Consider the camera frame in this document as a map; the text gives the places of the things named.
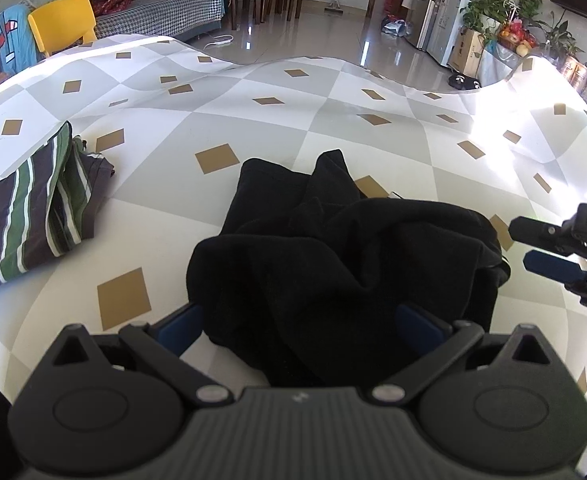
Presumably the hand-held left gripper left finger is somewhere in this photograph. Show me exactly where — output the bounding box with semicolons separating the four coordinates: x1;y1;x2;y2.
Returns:
48;302;234;407

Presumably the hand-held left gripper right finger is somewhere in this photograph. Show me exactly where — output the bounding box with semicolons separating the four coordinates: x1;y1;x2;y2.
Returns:
368;304;559;407

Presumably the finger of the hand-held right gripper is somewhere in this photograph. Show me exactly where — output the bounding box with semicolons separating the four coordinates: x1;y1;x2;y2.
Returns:
522;251;587;285
508;216;574;256

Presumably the black t-shirt red print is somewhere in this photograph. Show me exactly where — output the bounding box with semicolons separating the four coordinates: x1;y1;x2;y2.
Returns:
186;149;511;388

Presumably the gold tin can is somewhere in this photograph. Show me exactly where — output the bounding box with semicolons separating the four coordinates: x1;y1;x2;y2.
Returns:
562;55;587;94

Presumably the green grey striped shirt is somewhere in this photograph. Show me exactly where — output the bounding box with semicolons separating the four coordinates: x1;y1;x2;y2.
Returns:
0;121;117;295

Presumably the cardboard box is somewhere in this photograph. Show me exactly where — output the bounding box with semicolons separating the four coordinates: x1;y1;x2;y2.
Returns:
447;27;485;79

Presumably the fruit basket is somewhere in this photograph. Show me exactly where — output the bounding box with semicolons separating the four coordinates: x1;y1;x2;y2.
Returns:
496;17;537;58

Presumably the small leafy potted plant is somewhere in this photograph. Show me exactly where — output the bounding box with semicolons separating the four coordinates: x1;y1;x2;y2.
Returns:
538;10;585;59

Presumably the white cabinet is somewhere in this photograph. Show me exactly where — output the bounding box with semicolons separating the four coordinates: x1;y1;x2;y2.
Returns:
426;0;481;67

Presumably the plastic bag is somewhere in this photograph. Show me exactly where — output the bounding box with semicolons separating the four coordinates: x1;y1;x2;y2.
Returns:
381;17;414;37

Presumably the houndstooth covered sofa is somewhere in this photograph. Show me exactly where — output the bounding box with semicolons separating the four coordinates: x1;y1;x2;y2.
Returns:
94;0;224;42

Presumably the yellow plastic chair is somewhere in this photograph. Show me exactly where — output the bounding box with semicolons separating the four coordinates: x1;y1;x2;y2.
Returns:
28;0;98;58

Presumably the blue cartoon print cloth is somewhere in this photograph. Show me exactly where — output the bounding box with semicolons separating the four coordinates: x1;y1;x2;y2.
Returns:
0;4;44;78

